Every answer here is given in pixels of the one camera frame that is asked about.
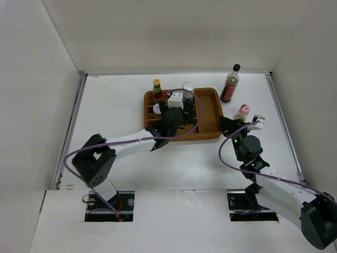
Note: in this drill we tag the yellow cap sauce bottle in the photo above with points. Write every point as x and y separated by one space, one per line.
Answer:
157 94

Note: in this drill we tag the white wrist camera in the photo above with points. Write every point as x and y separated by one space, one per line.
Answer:
258 123
176 100

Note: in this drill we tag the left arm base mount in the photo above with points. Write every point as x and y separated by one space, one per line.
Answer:
97 211

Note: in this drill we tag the white lid chili jar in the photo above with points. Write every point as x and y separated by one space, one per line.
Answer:
156 110

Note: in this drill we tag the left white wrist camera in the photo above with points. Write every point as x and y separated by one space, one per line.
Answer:
176 100

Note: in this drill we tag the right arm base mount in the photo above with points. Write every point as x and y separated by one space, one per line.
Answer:
243 206

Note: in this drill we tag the aluminium table rail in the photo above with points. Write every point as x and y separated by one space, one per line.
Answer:
285 128
58 174

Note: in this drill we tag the black cap pepper shaker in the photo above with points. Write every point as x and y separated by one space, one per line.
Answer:
189 110

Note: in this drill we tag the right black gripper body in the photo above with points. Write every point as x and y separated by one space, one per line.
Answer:
239 124

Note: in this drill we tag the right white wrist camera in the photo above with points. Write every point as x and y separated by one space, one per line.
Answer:
258 123

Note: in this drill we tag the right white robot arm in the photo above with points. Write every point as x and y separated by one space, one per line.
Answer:
312 211

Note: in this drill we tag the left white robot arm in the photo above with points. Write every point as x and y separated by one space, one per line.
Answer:
97 156

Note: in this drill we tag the right aluminium table rail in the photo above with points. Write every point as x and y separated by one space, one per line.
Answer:
285 128

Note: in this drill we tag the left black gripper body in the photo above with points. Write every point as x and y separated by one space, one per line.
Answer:
164 108

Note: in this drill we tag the tall dark vinegar bottle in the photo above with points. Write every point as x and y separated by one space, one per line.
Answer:
230 84

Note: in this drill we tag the pink cap small bottle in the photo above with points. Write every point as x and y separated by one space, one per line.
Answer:
242 113

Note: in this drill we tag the left aluminium table rail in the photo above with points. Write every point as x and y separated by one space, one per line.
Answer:
58 174

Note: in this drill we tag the wicker divided tray basket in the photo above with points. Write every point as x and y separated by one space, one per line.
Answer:
209 122

